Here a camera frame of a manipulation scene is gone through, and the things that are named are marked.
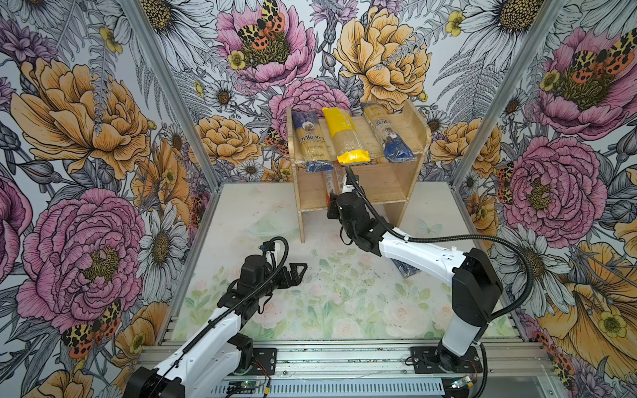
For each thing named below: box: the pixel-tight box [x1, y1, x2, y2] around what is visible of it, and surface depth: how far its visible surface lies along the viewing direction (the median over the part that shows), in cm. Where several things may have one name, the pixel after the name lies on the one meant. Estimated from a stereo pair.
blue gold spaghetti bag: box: [363, 101, 417, 164], surface depth 72 cm
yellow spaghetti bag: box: [321, 106, 371, 164], surface depth 71 cm
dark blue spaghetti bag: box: [291, 111, 335, 173], surface depth 70 cm
